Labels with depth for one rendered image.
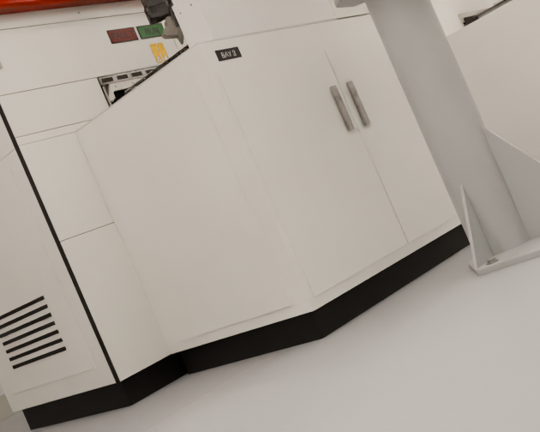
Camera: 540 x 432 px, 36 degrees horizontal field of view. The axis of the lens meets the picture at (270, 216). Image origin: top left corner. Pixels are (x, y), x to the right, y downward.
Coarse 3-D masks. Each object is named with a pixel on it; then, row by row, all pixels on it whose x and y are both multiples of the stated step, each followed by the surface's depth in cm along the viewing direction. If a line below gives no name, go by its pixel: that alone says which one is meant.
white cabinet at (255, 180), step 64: (192, 64) 212; (256, 64) 221; (320, 64) 239; (384, 64) 262; (128, 128) 235; (192, 128) 218; (256, 128) 213; (320, 128) 231; (384, 128) 252; (128, 192) 243; (192, 192) 225; (256, 192) 210; (320, 192) 223; (384, 192) 242; (192, 256) 232; (256, 256) 216; (320, 256) 215; (384, 256) 233; (448, 256) 262; (192, 320) 240; (256, 320) 223; (320, 320) 214
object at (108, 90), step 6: (138, 78) 274; (108, 84) 264; (114, 84) 266; (120, 84) 268; (126, 84) 270; (132, 84) 271; (102, 90) 264; (108, 90) 264; (114, 90) 265; (120, 90) 268; (108, 96) 263; (114, 96) 265; (108, 102) 264; (114, 102) 264
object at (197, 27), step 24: (192, 0) 214; (216, 0) 218; (240, 0) 225; (264, 0) 232; (288, 0) 239; (312, 0) 247; (192, 24) 216; (216, 24) 215; (240, 24) 222; (264, 24) 228; (288, 24) 236
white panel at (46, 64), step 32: (0, 32) 245; (32, 32) 252; (64, 32) 261; (96, 32) 269; (0, 64) 241; (32, 64) 249; (64, 64) 257; (96, 64) 265; (128, 64) 274; (0, 96) 238; (32, 96) 245; (64, 96) 253; (96, 96) 261; (32, 128) 242; (64, 128) 250
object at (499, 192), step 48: (336, 0) 225; (384, 0) 217; (432, 48) 215; (432, 96) 216; (432, 144) 220; (480, 144) 216; (480, 192) 215; (528, 192) 215; (480, 240) 214; (528, 240) 217
